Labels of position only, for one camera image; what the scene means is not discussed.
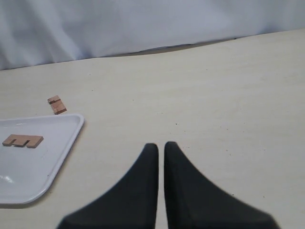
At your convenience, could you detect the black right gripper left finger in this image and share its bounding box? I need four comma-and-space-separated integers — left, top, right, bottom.
58, 143, 158, 229

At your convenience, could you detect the white backdrop cloth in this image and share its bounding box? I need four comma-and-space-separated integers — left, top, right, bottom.
0, 0, 305, 70

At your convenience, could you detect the notched wooden piece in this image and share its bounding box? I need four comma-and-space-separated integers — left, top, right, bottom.
2, 135, 44, 148
48, 95, 67, 115

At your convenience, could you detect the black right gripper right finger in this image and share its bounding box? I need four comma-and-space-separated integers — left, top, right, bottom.
164, 142, 279, 229

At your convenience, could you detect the white rectangular plastic tray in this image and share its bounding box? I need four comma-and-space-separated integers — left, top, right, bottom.
0, 114, 84, 205

